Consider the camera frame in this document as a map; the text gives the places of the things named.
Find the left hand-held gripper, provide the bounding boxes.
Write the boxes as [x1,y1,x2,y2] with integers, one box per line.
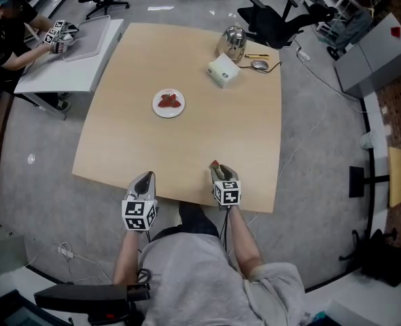
[121,170,159,233]

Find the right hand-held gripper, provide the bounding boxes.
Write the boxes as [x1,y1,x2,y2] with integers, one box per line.
[209,164,242,211]

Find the white round plate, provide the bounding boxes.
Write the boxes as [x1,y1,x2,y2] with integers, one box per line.
[152,88,186,119]

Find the person's right forearm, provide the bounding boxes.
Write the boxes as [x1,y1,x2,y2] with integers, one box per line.
[225,204,264,282]

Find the person's left forearm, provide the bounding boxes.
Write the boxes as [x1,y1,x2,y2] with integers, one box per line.
[112,228,144,285]

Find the person's dark trouser leg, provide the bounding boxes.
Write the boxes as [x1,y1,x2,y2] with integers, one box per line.
[177,201,220,238]

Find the white tissue box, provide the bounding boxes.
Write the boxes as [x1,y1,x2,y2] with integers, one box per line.
[206,53,241,89]

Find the person's grey shirt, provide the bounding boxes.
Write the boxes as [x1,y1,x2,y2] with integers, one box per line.
[137,232,307,326]

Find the black body-worn rig bar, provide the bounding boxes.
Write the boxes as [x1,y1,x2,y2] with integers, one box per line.
[33,283,151,319]

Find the shiny steel kettle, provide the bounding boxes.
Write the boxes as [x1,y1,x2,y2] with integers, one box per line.
[214,24,248,62]

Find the white table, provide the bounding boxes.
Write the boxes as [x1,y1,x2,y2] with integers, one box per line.
[14,18,125,121]

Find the white waste bin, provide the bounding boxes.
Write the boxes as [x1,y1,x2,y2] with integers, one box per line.
[359,130,379,149]

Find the grey metal cabinet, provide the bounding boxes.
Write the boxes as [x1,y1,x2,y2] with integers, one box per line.
[0,215,29,282]
[334,12,401,98]

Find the grey tray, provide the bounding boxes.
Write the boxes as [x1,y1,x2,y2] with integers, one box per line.
[63,14,111,63]

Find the yellow side table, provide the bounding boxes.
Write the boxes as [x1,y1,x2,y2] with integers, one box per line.
[349,146,401,209]

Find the black bag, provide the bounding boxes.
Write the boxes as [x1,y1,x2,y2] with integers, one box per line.
[338,227,401,287]

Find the grey coat on rack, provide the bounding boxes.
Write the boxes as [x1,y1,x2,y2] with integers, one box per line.
[326,7,374,61]

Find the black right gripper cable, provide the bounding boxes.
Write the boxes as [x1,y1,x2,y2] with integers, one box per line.
[220,208,232,251]

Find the white floor cable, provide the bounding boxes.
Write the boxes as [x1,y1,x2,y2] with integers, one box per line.
[277,58,361,183]

